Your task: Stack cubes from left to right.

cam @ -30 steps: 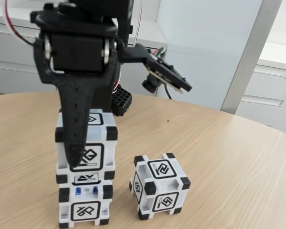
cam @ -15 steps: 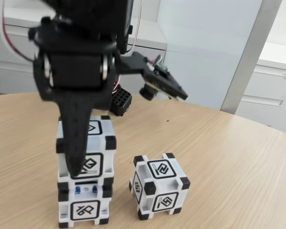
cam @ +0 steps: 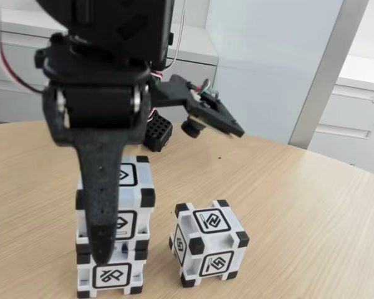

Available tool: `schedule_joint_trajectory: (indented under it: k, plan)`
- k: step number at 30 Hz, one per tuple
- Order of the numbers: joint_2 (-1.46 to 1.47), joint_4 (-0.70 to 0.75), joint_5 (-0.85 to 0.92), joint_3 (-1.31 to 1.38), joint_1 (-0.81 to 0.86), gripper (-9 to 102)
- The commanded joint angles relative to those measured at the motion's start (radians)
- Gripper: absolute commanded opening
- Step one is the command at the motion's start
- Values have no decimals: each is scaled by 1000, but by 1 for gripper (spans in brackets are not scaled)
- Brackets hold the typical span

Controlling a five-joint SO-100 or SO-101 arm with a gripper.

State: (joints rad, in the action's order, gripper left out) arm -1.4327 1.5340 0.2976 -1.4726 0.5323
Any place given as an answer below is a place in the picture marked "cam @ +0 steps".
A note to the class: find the grey metal pillar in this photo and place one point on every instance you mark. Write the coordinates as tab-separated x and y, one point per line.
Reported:
327	78

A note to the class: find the white cube with lightning glyph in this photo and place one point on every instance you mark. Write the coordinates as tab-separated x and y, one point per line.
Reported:
210	222

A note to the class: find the white cube with blue LEDs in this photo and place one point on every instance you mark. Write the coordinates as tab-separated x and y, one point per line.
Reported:
112	275

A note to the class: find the black gripper camera module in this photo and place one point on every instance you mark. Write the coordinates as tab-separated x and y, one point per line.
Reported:
212	112

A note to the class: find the white cube with diamond glyph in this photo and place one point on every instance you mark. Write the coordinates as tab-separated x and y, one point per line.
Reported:
134	199

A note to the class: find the white drawer cabinet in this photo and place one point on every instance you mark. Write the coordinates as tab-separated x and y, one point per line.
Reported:
349	118

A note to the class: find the white low cabinet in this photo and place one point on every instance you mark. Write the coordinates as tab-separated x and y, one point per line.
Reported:
15	102

